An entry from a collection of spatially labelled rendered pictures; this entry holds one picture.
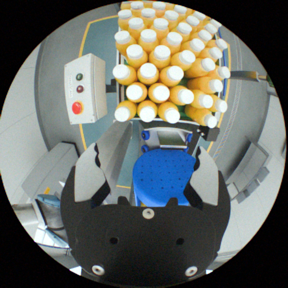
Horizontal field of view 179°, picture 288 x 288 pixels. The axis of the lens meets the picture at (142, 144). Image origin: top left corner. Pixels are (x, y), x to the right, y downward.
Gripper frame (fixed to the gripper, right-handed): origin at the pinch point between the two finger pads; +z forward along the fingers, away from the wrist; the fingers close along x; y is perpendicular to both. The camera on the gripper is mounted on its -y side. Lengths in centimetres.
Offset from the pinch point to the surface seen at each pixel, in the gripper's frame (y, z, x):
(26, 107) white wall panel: -37, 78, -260
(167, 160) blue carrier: 18.1, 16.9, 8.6
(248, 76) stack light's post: -25, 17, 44
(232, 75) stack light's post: -26, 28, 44
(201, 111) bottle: -2.2, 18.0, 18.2
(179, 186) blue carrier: 18.1, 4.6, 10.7
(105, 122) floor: 37, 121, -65
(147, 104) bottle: -2.5, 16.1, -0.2
